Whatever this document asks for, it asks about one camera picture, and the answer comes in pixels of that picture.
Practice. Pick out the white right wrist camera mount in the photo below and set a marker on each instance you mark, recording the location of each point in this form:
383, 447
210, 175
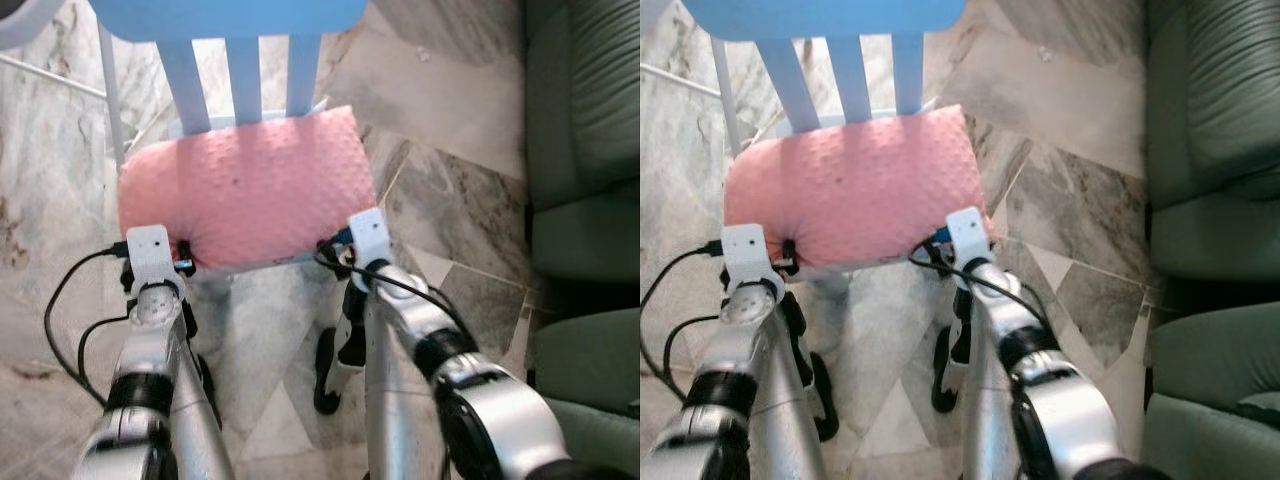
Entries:
970, 237
370, 238

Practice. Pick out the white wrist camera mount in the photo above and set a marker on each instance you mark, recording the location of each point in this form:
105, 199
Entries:
370, 238
970, 237
152, 255
748, 255

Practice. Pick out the green leather armchair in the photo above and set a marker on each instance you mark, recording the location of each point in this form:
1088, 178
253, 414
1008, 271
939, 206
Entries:
1220, 100
590, 100

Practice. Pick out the white round object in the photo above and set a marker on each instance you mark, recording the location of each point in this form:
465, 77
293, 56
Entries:
15, 20

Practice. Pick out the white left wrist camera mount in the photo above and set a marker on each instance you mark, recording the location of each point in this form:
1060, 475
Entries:
152, 255
748, 255

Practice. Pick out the silver left robot leg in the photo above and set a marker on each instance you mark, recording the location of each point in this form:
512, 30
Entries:
800, 450
205, 440

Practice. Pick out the light blue wooden chair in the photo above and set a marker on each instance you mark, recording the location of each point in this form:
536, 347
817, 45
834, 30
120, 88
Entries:
830, 15
230, 15

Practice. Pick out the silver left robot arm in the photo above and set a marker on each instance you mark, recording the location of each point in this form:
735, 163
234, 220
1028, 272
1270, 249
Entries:
150, 350
740, 340

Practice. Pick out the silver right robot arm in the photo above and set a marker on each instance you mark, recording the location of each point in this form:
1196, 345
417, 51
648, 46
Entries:
1070, 400
490, 400

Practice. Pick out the pink dotted pillow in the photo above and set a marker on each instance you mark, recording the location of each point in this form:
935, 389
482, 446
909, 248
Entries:
250, 190
860, 190

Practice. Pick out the silver right robot leg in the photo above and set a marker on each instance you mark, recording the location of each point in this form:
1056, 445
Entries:
395, 400
990, 420

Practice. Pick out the silver robot leg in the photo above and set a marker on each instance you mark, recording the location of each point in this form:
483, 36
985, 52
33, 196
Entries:
990, 420
205, 440
800, 450
395, 400

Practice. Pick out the thin white rod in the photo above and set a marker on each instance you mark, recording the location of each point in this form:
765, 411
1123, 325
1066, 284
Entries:
50, 75
680, 72

